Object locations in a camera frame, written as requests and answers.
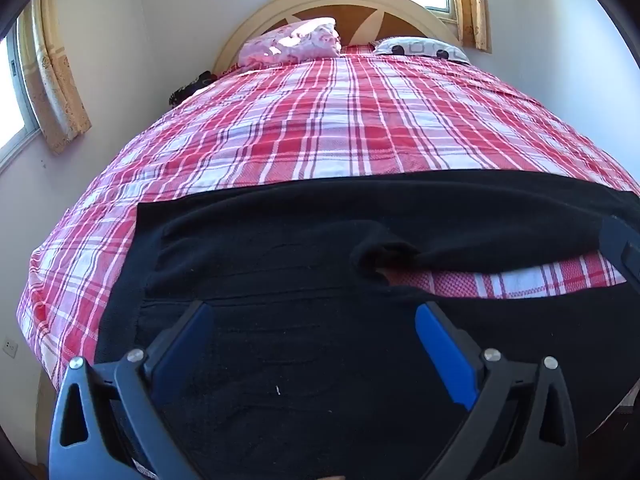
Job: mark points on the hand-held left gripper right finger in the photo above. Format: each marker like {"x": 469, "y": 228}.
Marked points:
{"x": 445, "y": 355}

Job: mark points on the black pants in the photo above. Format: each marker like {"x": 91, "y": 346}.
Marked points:
{"x": 300, "y": 335}

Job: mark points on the beige patterned curtain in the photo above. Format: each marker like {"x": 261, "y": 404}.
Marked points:
{"x": 57, "y": 85}
{"x": 472, "y": 5}

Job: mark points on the pink patterned pillow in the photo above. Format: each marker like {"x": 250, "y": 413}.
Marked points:
{"x": 290, "y": 42}

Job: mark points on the white wall outlet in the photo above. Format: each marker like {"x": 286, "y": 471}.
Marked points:
{"x": 10, "y": 346}

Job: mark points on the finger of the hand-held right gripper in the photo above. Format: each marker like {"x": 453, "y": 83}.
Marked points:
{"x": 622, "y": 250}

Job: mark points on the dark bag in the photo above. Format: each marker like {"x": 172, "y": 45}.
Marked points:
{"x": 192, "y": 87}

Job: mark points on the red plaid bedspread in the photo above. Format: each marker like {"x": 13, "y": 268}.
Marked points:
{"x": 325, "y": 125}

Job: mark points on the white pillow with black print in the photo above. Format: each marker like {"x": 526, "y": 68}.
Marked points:
{"x": 420, "y": 49}

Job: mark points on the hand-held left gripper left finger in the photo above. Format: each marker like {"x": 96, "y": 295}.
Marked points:
{"x": 187, "y": 345}

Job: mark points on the side window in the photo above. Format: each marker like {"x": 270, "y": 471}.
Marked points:
{"x": 12, "y": 110}

